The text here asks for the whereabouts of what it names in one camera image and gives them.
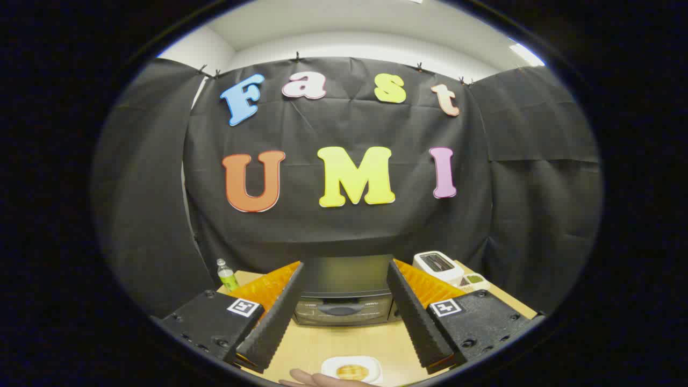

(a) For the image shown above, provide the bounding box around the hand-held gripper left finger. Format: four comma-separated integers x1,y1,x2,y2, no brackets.
152,261,305,374

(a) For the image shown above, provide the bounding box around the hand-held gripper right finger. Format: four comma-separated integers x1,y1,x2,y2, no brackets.
386,258,546,375

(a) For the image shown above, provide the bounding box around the white plate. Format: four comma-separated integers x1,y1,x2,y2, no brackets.
321,356,383,385

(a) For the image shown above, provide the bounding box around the black toaster oven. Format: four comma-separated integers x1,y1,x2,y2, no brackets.
293,255,402,327

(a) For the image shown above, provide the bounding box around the golden bread bun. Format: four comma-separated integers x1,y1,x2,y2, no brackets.
336,364,369,381

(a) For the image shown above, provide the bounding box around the white toaster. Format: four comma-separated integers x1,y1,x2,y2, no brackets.
413,250,465,285

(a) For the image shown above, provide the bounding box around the green label plastic bottle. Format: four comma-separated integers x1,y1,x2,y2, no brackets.
217,259,240,292

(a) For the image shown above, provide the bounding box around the small white dish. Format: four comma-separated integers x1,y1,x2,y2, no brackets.
457,273,491,293

